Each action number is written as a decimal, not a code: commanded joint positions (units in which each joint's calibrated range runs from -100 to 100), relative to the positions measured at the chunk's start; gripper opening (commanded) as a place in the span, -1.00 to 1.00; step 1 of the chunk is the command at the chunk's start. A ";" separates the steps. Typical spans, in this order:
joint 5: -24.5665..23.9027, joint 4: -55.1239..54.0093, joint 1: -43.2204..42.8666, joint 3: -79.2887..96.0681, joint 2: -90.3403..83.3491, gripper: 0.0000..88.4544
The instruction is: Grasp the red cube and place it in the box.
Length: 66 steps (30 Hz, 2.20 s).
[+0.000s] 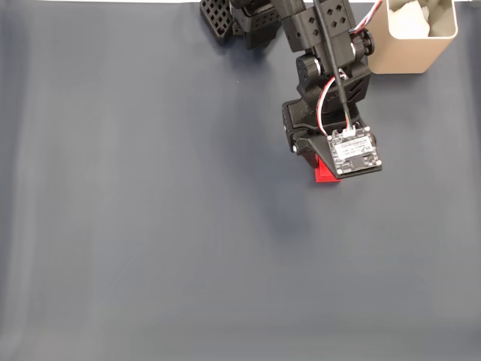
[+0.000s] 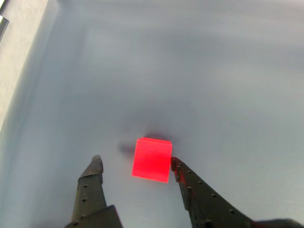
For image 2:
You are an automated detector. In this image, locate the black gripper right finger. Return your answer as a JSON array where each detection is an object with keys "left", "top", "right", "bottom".
[{"left": 170, "top": 156, "right": 304, "bottom": 228}]

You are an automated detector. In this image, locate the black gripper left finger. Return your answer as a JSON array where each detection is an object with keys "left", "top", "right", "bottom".
[{"left": 64, "top": 154, "right": 124, "bottom": 228}]

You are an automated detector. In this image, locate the red cube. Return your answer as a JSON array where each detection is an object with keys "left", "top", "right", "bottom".
[{"left": 131, "top": 137, "right": 173, "bottom": 184}]

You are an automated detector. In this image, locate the grey table mat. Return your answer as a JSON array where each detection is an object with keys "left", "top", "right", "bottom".
[{"left": 0, "top": 0, "right": 304, "bottom": 228}]

